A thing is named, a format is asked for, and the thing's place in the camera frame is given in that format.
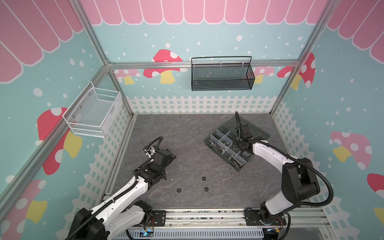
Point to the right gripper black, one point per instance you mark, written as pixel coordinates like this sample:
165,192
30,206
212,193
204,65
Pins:
240,141

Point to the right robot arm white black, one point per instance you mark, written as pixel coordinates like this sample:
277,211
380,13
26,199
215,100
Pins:
299,177

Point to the white slotted cable duct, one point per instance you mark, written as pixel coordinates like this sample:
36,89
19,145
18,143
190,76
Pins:
197,234

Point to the dark green compartment organizer box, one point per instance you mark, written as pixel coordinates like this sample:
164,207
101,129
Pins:
224,142

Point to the white wire mesh basket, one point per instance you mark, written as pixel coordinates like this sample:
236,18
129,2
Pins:
93,112

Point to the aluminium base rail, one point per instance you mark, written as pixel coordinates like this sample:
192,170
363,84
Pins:
234,218

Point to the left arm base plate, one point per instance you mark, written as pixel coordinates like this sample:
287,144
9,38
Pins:
154,218

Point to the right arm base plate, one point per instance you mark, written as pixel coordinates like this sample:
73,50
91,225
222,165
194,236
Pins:
257,217

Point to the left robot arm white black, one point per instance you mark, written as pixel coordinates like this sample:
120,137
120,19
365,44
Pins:
122,210

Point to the black wire mesh basket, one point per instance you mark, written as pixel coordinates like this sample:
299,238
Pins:
227,73

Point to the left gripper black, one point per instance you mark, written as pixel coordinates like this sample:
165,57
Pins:
172,157

